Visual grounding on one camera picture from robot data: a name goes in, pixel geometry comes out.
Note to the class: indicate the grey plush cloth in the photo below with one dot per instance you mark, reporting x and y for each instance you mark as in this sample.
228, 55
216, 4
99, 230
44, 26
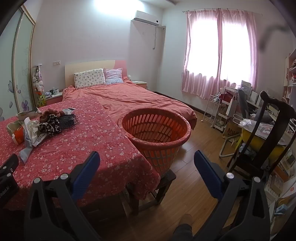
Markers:
266, 117

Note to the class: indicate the white floral pillow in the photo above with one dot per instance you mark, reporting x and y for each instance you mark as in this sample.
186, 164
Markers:
89, 78

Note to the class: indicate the white air conditioner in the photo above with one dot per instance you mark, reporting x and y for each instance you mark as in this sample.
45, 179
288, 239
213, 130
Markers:
145, 18

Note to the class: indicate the dark wooden chair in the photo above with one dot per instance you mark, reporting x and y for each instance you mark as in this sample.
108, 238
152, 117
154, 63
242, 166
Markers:
281, 111

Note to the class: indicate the black floral scrunchie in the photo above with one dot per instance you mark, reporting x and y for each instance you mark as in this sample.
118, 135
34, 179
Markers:
49, 128

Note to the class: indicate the red floral tablecloth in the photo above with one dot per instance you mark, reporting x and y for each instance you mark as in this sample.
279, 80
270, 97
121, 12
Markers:
69, 148

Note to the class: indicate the white paper bag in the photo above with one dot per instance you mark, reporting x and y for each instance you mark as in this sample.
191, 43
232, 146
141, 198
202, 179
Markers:
232, 106

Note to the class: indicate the yellow green toy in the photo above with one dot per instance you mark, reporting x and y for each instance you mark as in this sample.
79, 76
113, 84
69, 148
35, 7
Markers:
41, 100

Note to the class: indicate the orange plastic basket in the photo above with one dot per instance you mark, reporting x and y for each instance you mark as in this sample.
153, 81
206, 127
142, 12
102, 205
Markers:
161, 150

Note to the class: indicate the paper carton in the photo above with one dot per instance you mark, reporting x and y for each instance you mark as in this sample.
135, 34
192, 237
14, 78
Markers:
25, 114

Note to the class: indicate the grey plastic packet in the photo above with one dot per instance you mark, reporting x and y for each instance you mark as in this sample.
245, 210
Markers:
25, 153

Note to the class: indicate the pile of boxes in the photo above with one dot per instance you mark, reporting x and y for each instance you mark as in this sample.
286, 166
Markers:
282, 190

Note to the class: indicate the curtain rod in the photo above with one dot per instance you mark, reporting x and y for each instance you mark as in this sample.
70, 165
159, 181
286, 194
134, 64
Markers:
208, 10

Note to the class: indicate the person's leg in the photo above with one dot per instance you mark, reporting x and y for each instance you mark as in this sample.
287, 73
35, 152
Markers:
183, 229

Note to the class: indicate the black foam mesh net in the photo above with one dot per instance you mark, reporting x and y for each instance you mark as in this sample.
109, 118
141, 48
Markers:
69, 120

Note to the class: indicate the pink nightstand with mug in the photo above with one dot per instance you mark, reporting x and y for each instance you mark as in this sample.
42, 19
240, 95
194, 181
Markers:
54, 99

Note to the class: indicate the brown paper bag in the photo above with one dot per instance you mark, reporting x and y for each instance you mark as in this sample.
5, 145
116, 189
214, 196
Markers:
231, 129

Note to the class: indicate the red paper cup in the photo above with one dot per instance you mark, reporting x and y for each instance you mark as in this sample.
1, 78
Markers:
18, 135

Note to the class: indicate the white snack packet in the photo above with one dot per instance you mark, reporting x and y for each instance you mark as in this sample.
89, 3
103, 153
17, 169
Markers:
68, 111

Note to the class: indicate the clear plastic bag with papers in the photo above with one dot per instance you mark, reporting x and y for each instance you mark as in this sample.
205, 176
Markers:
249, 122

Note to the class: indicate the white printed wrapper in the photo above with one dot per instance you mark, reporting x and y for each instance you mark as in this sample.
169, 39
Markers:
40, 140

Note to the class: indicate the bed with red duvet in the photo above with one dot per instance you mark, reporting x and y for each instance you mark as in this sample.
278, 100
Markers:
138, 99

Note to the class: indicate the white mug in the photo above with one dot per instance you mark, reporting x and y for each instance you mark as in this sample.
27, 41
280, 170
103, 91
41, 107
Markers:
55, 91

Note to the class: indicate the brown scrunchie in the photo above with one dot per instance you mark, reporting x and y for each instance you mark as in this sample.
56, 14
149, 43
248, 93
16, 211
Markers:
49, 113

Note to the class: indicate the pink and white bookshelf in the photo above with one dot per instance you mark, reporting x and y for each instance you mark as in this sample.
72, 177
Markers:
291, 69

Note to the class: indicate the white trolley cart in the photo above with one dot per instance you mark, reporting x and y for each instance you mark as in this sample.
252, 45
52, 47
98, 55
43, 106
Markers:
214, 113

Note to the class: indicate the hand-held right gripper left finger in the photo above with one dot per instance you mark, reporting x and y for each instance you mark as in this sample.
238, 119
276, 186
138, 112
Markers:
85, 176

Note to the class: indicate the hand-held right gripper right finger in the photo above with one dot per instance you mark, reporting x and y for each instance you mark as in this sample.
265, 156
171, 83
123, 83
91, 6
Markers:
208, 173

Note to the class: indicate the white desk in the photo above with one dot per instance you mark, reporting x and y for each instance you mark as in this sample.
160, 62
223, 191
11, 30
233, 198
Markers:
253, 104

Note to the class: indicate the white tube frame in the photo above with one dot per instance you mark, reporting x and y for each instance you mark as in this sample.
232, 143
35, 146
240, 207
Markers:
223, 153

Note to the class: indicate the white tissue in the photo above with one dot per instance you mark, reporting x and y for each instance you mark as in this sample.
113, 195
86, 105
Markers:
31, 126

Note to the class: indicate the wardrobe with flower doors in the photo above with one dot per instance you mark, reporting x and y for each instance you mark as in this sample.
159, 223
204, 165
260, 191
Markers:
20, 69

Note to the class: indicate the yellow plastic basin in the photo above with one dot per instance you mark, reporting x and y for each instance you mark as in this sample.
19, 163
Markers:
256, 143

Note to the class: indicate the air conditioner pipe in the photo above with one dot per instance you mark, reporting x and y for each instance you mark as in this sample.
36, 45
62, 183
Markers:
154, 37

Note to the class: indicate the dark wooden stool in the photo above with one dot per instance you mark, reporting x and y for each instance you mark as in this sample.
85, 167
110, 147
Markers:
165, 183

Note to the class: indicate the pink striped pillow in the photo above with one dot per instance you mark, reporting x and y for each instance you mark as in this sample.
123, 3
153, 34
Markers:
113, 75

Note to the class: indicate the hanging plush toy holder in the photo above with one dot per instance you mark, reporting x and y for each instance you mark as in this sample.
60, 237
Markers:
38, 78

